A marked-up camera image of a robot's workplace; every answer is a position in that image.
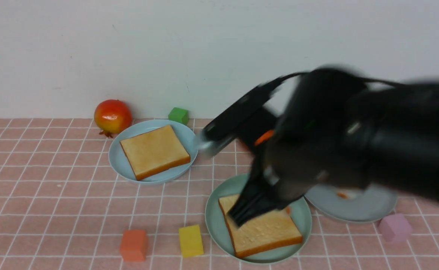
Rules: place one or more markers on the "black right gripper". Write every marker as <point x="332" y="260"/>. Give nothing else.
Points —
<point x="306" y="148"/>

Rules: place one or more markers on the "toast slice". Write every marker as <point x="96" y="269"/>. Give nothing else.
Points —
<point x="154" y="152"/>
<point x="275" y="229"/>

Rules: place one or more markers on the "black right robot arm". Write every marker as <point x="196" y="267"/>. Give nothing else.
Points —
<point x="396" y="130"/>

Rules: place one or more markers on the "mint green plate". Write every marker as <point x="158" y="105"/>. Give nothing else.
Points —
<point x="215" y="223"/>

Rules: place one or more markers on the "orange mandarin fruit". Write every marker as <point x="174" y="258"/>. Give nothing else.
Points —
<point x="262" y="138"/>

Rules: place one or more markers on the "yellow foam cube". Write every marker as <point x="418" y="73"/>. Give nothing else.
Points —
<point x="191" y="243"/>

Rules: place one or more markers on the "light blue plate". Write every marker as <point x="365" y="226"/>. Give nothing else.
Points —
<point x="120" y="163"/>

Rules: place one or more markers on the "green foam cube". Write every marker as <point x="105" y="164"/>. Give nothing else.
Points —
<point x="179" y="115"/>

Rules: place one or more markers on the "grey plate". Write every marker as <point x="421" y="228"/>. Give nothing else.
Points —
<point x="369" y="205"/>

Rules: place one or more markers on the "orange foam cube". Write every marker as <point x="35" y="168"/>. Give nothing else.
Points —
<point x="134" y="245"/>

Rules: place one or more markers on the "pink foam cube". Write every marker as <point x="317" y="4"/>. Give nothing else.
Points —
<point x="395" y="228"/>

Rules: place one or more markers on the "red pomegranate fruit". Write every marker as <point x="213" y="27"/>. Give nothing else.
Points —
<point x="112" y="117"/>

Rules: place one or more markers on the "pink checkered tablecloth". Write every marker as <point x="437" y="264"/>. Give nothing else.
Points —
<point x="62" y="207"/>

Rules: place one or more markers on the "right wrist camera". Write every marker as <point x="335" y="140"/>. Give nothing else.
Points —
<point x="245" y="120"/>

